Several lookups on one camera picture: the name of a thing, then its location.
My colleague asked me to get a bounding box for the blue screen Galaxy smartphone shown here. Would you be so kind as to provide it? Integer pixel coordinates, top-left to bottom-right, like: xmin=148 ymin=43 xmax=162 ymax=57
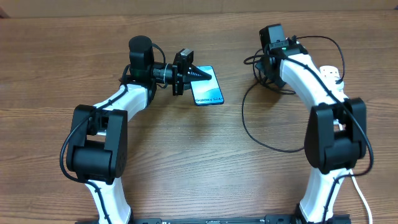
xmin=191 ymin=65 xmax=224 ymax=106

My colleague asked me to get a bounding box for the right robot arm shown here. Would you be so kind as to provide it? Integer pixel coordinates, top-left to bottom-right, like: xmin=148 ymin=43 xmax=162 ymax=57
xmin=254 ymin=24 xmax=369 ymax=223

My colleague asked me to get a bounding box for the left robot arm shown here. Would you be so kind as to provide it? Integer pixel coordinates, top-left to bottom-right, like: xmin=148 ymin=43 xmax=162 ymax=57
xmin=59 ymin=35 xmax=211 ymax=223

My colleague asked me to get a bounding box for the white charger adapter plug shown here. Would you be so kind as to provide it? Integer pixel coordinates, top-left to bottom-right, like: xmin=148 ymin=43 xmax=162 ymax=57
xmin=330 ymin=76 xmax=345 ymax=92

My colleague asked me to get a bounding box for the white power strip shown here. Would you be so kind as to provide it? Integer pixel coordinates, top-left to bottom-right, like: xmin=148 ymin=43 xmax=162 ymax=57
xmin=319 ymin=65 xmax=347 ymax=101

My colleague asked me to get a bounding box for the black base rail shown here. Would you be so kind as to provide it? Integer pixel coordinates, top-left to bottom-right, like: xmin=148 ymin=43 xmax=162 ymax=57
xmin=74 ymin=213 xmax=352 ymax=224

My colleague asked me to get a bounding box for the white power strip cord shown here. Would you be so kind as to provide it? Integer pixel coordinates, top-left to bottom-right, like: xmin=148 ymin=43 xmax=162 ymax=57
xmin=338 ymin=123 xmax=374 ymax=224

